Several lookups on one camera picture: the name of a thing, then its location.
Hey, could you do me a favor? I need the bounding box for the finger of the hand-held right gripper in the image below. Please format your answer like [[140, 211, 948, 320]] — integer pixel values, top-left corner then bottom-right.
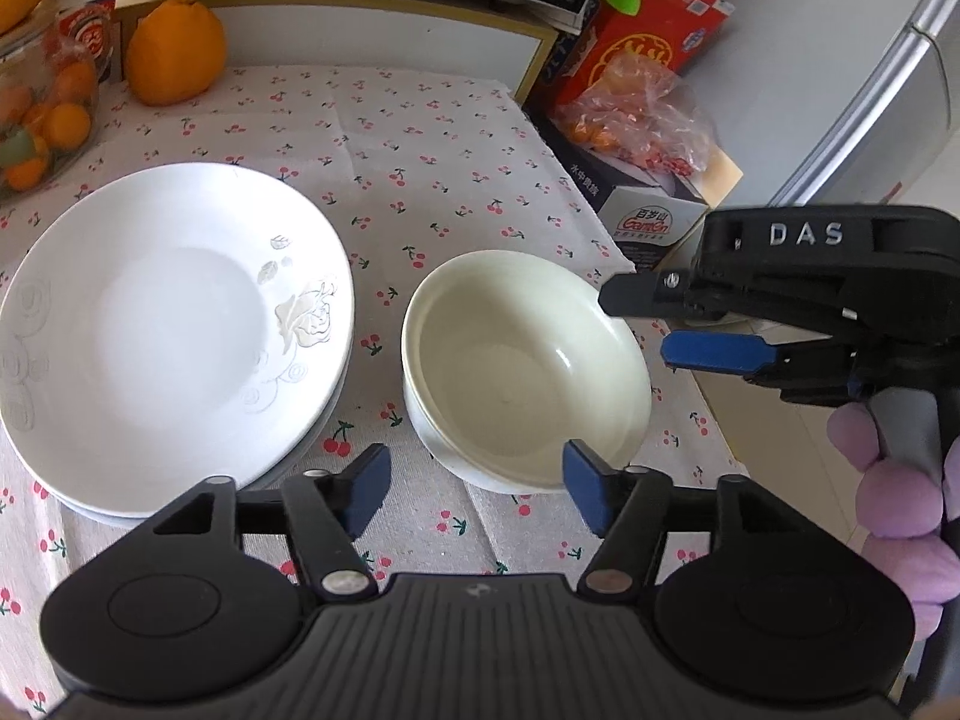
[[660, 330, 850, 389], [598, 268, 721, 320]]

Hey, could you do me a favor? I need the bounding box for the white refrigerator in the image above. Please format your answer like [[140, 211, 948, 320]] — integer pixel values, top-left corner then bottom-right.
[[705, 0, 960, 211]]

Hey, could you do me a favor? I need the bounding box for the white microwave stand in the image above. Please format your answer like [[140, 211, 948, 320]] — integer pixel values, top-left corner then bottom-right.
[[112, 0, 556, 102]]

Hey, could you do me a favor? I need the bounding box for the plastic bag of oranges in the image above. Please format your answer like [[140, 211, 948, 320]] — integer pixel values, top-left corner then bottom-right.
[[555, 52, 721, 173]]

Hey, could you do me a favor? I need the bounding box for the cherry print tablecloth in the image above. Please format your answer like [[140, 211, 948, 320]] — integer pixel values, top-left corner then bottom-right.
[[0, 64, 743, 720]]

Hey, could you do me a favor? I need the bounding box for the red printed carton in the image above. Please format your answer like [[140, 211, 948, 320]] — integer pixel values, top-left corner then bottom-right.
[[555, 0, 736, 128]]

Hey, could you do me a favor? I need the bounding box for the cardboard drinks box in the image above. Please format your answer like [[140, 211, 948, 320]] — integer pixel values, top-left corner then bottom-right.
[[525, 112, 743, 271]]

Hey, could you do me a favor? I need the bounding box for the person's right hand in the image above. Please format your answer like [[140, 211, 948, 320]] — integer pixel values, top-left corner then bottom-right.
[[825, 401, 960, 608]]

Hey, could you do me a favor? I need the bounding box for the cream shallow bowl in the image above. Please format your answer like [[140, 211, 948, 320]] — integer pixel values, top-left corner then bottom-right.
[[401, 251, 652, 492]]

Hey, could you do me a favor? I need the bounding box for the glass jar of small oranges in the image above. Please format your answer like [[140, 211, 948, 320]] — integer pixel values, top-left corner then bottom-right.
[[0, 7, 102, 200]]

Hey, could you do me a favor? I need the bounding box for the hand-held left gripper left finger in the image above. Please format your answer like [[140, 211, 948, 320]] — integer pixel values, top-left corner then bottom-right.
[[154, 444, 392, 601]]

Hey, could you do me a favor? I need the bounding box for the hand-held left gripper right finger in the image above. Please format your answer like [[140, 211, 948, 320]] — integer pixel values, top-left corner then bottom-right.
[[562, 439, 788, 601]]

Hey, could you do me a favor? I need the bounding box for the white rose-print plate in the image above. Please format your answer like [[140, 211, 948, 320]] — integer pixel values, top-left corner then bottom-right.
[[0, 163, 355, 518]]

